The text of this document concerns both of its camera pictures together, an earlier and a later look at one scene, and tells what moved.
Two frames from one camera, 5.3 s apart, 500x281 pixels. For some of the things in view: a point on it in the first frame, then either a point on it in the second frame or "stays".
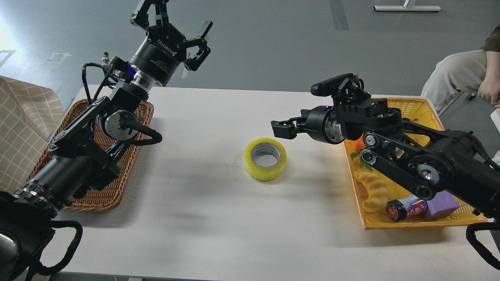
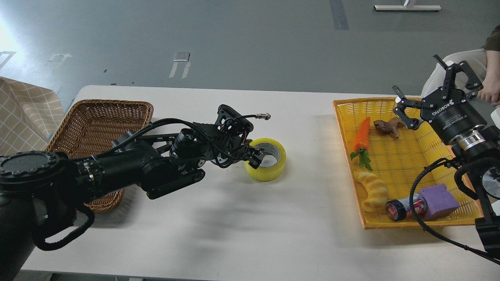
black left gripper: [163, 50] -> [229, 149]
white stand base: [405, 8] stays
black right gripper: [323, 125] -> [449, 110]
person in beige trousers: [474, 70] stays
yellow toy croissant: [377, 191] stays
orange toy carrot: [359, 145] stays
